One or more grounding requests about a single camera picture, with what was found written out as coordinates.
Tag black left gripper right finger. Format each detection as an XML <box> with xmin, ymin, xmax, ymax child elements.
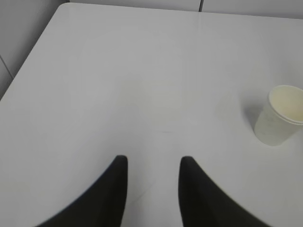
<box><xmin>178</xmin><ymin>156</ymin><xmax>268</xmax><ymax>227</ymax></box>

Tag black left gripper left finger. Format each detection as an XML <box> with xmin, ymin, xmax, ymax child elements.
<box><xmin>40</xmin><ymin>155</ymin><xmax>128</xmax><ymax>227</ymax></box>

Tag white paper cup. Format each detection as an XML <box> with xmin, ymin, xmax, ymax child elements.
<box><xmin>254</xmin><ymin>85</ymin><xmax>303</xmax><ymax>146</ymax></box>

